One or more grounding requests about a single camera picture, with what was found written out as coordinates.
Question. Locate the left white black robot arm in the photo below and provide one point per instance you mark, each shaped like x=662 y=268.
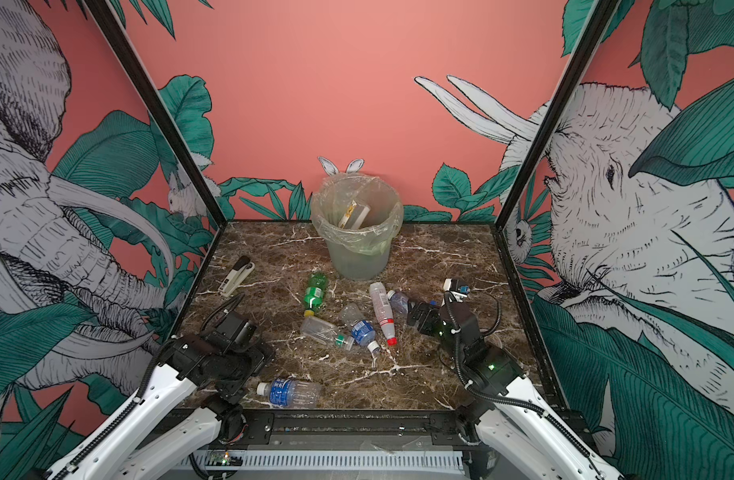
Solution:
x=118 y=450

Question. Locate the clear plastic bin liner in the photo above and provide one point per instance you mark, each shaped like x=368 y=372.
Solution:
x=382 y=224

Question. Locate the left black frame post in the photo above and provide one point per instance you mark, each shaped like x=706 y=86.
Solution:
x=106 y=20

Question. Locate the black frame post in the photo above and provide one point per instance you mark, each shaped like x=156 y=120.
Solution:
x=106 y=20
x=591 y=36

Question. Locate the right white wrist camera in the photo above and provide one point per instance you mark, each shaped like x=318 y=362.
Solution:
x=457 y=288

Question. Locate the clear bottle green red label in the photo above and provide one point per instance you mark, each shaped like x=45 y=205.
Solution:
x=354 y=216

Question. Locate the clear bottle green cap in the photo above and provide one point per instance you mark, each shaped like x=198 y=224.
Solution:
x=326 y=333

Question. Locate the right black frame post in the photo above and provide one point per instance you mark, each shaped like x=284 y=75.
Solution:
x=591 y=36

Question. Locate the black front rail frame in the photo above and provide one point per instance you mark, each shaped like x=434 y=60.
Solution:
x=353 y=430

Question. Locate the clear bottle white cap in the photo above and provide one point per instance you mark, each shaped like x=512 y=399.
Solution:
x=399 y=302

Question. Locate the grey mesh waste bin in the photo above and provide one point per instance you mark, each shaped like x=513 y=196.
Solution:
x=357 y=266

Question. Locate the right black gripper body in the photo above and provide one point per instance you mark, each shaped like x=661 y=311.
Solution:
x=437 y=326

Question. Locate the grey stapler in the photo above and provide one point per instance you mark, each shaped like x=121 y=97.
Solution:
x=236 y=276

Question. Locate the white bottle red label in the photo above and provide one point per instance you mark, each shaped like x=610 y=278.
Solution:
x=383 y=312

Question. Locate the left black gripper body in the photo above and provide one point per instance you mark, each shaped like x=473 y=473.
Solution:
x=244 y=366

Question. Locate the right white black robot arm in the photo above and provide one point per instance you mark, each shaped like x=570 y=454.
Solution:
x=509 y=415

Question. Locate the white slotted cable duct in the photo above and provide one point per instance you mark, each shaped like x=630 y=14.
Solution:
x=301 y=460

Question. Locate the green soda bottle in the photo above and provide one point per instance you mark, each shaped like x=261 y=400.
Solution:
x=315 y=291

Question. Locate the small blue label bottle front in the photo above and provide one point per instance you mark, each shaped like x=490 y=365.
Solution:
x=290 y=393

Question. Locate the blue label bottle white cap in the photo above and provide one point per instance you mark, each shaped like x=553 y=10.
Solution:
x=360 y=328

